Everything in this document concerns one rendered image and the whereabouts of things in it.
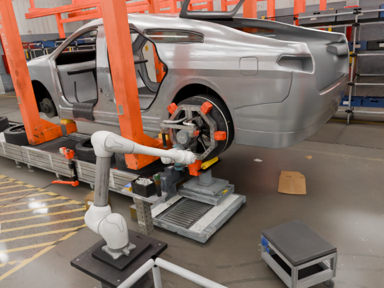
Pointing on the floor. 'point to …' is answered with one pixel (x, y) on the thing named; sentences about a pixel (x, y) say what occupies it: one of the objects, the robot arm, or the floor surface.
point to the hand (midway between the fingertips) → (192, 143)
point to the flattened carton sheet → (292, 183)
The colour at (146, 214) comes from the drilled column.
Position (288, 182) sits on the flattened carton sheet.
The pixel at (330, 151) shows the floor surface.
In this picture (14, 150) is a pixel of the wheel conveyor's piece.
